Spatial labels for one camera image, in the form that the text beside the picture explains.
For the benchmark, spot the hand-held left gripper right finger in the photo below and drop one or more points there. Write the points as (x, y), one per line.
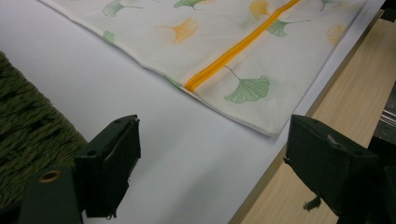
(336, 174)

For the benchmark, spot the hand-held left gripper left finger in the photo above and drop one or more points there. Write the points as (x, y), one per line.
(106, 168)

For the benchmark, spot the white board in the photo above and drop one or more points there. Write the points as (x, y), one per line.
(162, 146)

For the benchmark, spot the metal floor rail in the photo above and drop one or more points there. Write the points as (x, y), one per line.
(389, 116)

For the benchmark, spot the white leaf-print mesh laundry bag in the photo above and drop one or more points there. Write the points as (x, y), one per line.
(218, 40)

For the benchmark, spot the green woven basket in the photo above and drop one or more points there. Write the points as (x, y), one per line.
(28, 130)

